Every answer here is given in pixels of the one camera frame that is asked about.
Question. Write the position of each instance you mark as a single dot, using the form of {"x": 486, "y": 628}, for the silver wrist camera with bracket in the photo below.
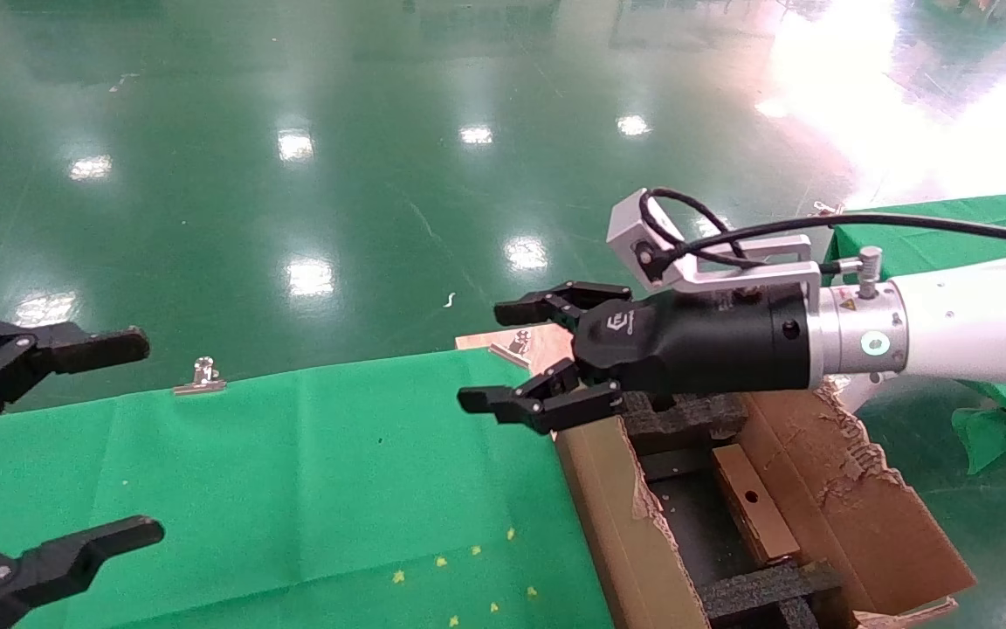
{"x": 747, "y": 278}

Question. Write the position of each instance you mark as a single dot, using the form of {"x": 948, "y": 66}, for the small brown cardboard box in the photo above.
{"x": 765, "y": 528}

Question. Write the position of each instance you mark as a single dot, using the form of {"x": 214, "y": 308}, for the green tablecloth on side table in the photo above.
{"x": 992, "y": 205}

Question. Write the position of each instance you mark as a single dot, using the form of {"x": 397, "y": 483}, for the green tablecloth with carton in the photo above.
{"x": 293, "y": 472}

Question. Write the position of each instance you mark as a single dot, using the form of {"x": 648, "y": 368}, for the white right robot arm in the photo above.
{"x": 974, "y": 323}

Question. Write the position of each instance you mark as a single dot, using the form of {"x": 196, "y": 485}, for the black foam insert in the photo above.
{"x": 695, "y": 415}

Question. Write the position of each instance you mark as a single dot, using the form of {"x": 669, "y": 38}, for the metal binder clip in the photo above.
{"x": 512, "y": 349}
{"x": 200, "y": 380}
{"x": 828, "y": 210}

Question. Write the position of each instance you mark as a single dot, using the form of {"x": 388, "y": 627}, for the torn brown cardboard carton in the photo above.
{"x": 861, "y": 524}

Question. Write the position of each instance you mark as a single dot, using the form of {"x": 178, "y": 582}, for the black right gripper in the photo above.
{"x": 695, "y": 345}

